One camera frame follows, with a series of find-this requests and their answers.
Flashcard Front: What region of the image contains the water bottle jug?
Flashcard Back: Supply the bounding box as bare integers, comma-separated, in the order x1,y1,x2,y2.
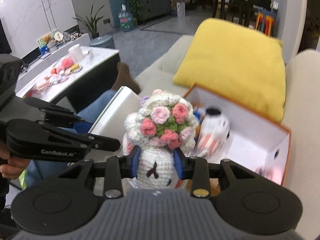
119,4,134,31

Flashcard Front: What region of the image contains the white marble coffee table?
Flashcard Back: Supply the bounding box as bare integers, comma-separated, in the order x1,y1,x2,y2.
15,45,121,113

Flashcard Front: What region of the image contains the crochet flower doll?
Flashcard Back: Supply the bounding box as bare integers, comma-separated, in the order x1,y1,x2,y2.
122,89,197,189

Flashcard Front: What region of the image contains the brown sock foot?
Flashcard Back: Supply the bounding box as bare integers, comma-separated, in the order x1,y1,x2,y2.
111,62,141,95

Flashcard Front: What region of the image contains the person left hand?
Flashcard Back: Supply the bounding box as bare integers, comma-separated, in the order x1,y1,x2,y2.
1,141,30,180

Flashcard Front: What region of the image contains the dark dining chair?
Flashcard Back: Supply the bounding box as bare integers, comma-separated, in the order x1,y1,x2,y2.
212,0,272,27

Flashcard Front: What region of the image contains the orange storage box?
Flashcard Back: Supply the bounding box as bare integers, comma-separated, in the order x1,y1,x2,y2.
184,85,291,184

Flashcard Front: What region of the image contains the white striped plush toy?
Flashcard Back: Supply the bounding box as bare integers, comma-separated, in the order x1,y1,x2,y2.
195,107,230,159

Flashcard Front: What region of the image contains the yellow cushion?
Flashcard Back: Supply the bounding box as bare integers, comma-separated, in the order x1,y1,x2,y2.
173,18,286,122

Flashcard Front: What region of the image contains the grey round stool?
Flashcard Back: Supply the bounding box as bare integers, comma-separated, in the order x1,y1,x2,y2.
89,35,116,49

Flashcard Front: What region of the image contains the person leg in jeans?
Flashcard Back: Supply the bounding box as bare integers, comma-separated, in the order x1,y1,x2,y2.
23,89,118,188

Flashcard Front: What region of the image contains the green potted plant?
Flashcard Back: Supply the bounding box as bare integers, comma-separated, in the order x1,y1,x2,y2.
74,5,104,39

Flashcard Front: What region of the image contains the brown dog plush toy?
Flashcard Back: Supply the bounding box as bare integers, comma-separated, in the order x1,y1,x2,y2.
193,105,205,142

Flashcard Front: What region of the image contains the dark sideboard cabinet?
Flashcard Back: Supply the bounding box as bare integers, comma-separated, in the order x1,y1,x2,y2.
137,0,171,23

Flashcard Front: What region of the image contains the pink plush toy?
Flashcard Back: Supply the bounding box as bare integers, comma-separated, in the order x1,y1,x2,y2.
50,57,74,74

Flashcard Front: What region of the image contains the white paper roll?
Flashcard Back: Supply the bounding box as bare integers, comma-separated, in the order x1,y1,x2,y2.
68,44,84,63

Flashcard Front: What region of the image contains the red feather toy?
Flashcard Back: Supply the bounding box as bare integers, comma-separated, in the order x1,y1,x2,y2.
23,86,40,98

